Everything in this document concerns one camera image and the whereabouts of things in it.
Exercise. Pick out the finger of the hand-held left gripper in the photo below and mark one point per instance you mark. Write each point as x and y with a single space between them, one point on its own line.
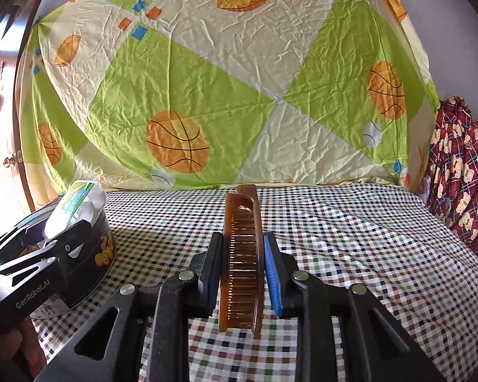
73 242
16 246

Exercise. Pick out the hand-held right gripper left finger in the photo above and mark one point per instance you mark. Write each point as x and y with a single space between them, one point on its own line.
212 274

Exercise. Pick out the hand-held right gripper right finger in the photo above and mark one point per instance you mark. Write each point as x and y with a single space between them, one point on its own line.
273 274

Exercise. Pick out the round metal cookie tin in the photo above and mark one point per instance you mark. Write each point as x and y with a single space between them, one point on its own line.
97 254

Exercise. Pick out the green floss pick box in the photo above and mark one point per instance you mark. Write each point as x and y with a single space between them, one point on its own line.
73 207

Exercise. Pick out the brown translucent comb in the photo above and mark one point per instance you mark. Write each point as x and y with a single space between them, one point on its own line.
243 254

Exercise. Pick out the person's left hand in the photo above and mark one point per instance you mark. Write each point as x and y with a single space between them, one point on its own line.
20 344

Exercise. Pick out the checkered tablecloth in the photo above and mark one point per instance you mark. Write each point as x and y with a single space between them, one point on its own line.
342 246

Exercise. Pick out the brown wooden door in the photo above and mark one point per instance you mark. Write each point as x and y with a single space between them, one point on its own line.
18 107

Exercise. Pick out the green basketball print sheet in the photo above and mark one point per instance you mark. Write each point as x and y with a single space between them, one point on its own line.
243 87

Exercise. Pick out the red plaid teddy print cloth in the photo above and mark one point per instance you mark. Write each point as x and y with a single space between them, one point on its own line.
458 167

